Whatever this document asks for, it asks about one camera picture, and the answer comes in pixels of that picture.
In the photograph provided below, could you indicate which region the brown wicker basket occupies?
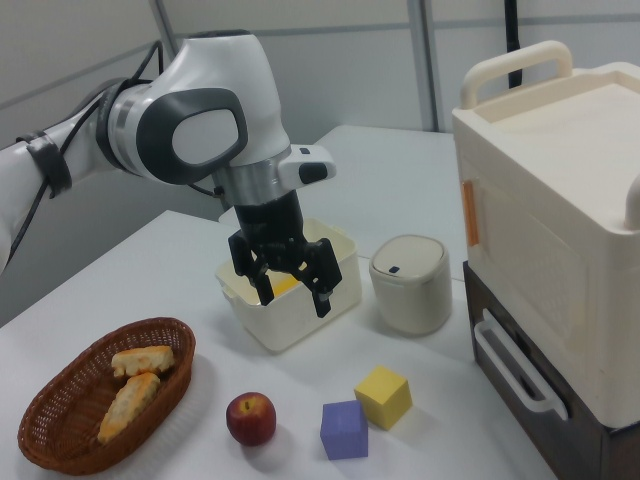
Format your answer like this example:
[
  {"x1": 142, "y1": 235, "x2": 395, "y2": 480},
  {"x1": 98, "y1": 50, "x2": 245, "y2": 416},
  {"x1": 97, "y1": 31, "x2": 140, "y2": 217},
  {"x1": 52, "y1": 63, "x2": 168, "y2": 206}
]
[{"x1": 17, "y1": 315, "x2": 197, "y2": 477}]

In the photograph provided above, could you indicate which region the black cable strap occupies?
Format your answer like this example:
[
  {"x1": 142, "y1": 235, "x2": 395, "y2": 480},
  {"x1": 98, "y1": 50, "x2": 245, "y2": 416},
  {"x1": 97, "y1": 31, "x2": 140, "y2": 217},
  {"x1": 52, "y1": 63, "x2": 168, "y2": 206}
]
[{"x1": 16, "y1": 129, "x2": 74, "y2": 199}]

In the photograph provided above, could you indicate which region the long toasted bread piece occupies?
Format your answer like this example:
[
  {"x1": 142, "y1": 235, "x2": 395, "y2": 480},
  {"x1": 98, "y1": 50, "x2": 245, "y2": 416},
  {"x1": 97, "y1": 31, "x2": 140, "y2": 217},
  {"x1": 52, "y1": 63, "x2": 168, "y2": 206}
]
[{"x1": 96, "y1": 372, "x2": 162, "y2": 446}]

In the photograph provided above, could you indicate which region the red apple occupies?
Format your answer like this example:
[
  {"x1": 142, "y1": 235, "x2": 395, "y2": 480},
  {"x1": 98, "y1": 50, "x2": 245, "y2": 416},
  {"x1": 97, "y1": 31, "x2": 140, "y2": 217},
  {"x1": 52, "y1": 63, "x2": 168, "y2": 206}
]
[{"x1": 225, "y1": 391, "x2": 278, "y2": 448}]

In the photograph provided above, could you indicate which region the dark brown drawer base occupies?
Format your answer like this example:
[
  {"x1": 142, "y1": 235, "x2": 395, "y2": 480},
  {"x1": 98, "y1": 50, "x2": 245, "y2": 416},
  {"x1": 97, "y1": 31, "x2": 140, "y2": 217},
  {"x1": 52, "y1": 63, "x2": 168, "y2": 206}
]
[{"x1": 462, "y1": 261, "x2": 640, "y2": 480}]

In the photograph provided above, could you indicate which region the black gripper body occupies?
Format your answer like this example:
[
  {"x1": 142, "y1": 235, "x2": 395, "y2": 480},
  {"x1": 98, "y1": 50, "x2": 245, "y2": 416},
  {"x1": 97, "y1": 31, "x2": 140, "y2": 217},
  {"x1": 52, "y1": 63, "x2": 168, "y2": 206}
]
[{"x1": 232, "y1": 191, "x2": 322, "y2": 275}]

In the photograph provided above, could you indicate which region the black vertical pole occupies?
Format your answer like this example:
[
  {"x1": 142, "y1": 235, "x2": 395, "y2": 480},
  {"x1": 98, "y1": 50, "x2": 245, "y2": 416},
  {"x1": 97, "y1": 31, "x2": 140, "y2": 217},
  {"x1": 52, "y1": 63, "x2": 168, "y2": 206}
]
[{"x1": 501, "y1": 0, "x2": 524, "y2": 92}]

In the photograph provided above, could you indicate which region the short toasted bread piece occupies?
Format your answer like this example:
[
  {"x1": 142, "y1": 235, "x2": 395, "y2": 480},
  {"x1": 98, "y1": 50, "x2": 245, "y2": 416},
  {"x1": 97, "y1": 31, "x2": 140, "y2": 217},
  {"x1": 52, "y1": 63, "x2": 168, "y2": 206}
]
[{"x1": 110, "y1": 344, "x2": 177, "y2": 379}]

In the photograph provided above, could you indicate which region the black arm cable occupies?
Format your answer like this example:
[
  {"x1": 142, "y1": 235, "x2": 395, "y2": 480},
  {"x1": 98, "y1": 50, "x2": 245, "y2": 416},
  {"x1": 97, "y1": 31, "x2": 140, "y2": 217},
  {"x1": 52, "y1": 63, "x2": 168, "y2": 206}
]
[{"x1": 7, "y1": 39, "x2": 167, "y2": 261}]

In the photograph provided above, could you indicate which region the white drawer handle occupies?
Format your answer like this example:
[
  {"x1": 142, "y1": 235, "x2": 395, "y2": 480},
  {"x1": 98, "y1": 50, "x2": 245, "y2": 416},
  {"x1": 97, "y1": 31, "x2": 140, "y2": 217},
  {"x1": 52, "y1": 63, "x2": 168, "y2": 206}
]
[{"x1": 472, "y1": 319, "x2": 569, "y2": 422}]

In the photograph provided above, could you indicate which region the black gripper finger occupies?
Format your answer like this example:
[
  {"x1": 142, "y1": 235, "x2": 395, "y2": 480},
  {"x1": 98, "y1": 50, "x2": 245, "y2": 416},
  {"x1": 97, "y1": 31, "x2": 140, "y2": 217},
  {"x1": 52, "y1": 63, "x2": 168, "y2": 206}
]
[
  {"x1": 227, "y1": 232, "x2": 276, "y2": 307},
  {"x1": 294, "y1": 237, "x2": 344, "y2": 320}
]

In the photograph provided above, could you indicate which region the orange cabinet door handle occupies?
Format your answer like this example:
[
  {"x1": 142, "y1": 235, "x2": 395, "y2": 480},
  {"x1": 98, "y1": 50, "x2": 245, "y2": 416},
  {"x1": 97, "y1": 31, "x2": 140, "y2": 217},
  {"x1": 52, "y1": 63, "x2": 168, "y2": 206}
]
[{"x1": 462, "y1": 179, "x2": 483, "y2": 248}]

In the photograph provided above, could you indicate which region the yellow cube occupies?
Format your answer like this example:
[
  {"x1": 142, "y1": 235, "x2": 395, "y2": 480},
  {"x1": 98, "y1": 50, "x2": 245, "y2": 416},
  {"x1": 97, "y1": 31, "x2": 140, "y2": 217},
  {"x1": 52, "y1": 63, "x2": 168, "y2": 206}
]
[{"x1": 353, "y1": 364, "x2": 414, "y2": 432}]

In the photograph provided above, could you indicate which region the purple cube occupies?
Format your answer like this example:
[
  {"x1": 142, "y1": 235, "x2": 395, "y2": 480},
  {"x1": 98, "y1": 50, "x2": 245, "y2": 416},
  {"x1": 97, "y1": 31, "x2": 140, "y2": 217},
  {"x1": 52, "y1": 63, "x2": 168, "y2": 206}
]
[{"x1": 319, "y1": 399, "x2": 371, "y2": 461}]

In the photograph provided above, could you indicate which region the small cream trash can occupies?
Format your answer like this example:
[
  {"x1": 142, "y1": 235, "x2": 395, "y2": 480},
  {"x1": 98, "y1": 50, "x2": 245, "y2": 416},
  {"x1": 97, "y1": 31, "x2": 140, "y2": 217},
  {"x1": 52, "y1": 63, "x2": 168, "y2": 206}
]
[{"x1": 368, "y1": 234, "x2": 454, "y2": 337}]

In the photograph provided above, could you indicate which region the cream plastic bin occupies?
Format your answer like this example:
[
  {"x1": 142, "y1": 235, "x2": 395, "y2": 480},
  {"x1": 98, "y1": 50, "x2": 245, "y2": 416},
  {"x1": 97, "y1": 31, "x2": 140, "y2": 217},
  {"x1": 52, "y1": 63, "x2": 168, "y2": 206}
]
[{"x1": 214, "y1": 216, "x2": 363, "y2": 357}]

